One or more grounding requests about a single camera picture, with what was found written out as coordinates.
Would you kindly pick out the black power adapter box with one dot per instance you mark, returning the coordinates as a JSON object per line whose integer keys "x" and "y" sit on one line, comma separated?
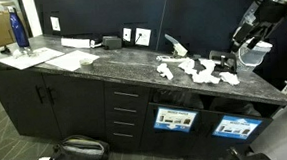
{"x": 111, "y": 42}

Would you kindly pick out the black drawer stack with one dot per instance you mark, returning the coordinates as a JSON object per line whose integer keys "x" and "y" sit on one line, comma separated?
{"x": 125, "y": 109}

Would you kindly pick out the small black object on counter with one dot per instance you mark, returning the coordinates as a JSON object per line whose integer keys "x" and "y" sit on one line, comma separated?
{"x": 5, "y": 50}

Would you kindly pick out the white wall outlet plate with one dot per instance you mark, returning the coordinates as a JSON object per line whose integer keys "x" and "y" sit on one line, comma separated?
{"x": 127, "y": 34}

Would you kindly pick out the blue water bottle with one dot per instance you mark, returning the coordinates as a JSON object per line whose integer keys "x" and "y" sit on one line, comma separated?
{"x": 17, "y": 28}

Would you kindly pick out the white light switch plate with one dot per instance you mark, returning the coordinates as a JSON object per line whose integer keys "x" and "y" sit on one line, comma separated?
{"x": 55, "y": 23}

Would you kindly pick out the grey black backpack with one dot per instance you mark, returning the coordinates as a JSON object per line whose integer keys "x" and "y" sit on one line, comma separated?
{"x": 78, "y": 147}

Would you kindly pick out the white paper sheet left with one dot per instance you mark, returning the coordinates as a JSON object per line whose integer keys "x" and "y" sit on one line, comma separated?
{"x": 22, "y": 60}

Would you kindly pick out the paper pile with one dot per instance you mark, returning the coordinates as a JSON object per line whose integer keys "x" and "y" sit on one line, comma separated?
{"x": 205, "y": 75}

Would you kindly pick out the white marker pen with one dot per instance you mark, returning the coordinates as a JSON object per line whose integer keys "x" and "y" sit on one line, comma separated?
{"x": 166, "y": 59}

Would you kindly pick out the clear plastic container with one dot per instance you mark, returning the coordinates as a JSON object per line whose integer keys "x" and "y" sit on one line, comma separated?
{"x": 253, "y": 56}

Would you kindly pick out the white power strip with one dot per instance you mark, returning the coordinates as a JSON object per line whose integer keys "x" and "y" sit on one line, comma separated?
{"x": 76, "y": 43}

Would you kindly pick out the black cabinet doors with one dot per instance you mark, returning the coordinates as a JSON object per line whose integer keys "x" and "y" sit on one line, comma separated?
{"x": 52, "y": 105}

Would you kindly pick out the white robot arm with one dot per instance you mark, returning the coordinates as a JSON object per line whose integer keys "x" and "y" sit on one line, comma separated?
{"x": 258, "y": 22}

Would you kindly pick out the white wall socket with plug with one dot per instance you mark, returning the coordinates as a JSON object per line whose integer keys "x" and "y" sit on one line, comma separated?
{"x": 143, "y": 37}

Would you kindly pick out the white paper sheet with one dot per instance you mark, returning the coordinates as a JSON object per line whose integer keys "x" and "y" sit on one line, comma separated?
{"x": 71, "y": 61}
{"x": 22, "y": 60}

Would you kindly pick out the left mixed paper bin sign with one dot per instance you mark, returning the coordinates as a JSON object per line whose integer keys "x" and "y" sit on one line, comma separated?
{"x": 174, "y": 119}

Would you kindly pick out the small crumpled paper left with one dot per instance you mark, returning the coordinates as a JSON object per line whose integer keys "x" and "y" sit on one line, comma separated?
{"x": 164, "y": 71}

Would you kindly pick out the grey tape roll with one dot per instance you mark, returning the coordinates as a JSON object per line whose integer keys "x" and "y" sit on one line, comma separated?
{"x": 85, "y": 63}

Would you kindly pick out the mixed paper bin sign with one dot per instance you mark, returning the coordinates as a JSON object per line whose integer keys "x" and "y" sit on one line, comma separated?
{"x": 174, "y": 119}
{"x": 236, "y": 127}

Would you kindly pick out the right mixed paper bin sign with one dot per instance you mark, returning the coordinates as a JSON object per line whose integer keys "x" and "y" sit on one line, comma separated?
{"x": 236, "y": 127}

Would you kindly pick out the white paper sheet right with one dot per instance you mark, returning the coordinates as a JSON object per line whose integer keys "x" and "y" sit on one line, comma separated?
{"x": 71, "y": 61}

